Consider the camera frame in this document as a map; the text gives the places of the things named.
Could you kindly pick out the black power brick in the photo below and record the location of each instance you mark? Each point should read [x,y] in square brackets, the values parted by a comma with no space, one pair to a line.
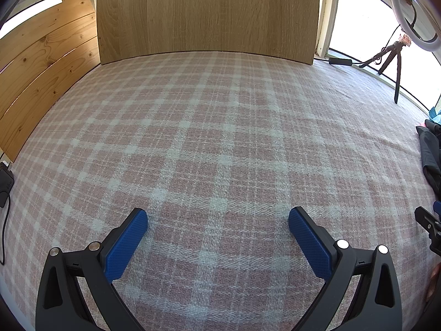
[340,61]

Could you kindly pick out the oak wooden board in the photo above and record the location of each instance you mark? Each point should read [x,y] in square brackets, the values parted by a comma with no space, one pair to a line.
[206,13]

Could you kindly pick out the black charger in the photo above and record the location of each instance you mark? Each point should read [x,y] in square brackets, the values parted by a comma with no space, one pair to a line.
[6,184]

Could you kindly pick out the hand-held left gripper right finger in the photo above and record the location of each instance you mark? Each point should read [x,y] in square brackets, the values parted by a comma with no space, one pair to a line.
[310,241]

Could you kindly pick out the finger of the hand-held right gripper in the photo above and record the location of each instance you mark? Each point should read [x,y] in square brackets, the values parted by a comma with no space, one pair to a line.
[427,221]

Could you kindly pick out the pine plank panel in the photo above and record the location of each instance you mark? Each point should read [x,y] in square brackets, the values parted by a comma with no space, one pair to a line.
[44,76]

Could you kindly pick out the dark navy clothes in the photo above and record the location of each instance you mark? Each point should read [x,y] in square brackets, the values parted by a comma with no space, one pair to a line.
[430,151]

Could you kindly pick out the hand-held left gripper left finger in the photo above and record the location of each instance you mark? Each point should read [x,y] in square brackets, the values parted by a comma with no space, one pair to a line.
[125,241]

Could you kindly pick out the black tripod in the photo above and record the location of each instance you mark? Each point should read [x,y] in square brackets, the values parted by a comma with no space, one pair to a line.
[398,72]

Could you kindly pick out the pink plaid blanket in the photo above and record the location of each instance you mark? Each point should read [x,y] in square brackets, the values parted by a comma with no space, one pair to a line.
[220,127]

